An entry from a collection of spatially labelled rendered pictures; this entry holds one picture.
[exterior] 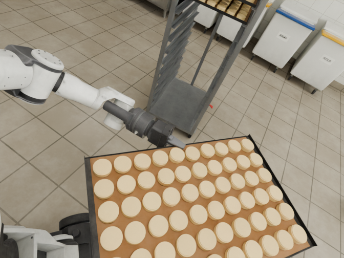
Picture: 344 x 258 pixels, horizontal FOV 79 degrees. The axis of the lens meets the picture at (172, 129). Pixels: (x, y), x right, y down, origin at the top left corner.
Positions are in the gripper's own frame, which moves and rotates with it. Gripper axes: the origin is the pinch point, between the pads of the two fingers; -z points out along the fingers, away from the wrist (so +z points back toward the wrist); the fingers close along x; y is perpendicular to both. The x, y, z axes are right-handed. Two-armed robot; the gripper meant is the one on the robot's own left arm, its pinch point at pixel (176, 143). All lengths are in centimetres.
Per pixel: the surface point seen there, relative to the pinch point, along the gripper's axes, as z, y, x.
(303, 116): -116, 219, -101
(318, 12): -71, 351, -21
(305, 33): -62, 285, -33
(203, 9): 79, 297, -66
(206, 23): 67, 296, -83
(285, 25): -36, 288, -35
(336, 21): -99, 349, -22
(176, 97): 31, 114, -85
